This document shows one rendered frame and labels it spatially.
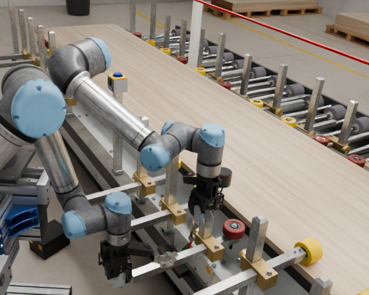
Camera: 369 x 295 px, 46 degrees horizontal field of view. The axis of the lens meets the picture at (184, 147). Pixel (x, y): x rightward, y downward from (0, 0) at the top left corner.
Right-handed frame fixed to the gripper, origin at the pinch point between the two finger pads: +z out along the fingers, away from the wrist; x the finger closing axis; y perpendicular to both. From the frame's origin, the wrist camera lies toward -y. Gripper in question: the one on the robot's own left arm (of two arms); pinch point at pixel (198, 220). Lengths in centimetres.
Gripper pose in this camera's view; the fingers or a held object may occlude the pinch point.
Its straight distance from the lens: 146.0
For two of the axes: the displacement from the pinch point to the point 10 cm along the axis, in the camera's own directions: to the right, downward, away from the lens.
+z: -0.8, 8.7, 4.8
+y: 5.3, 4.5, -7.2
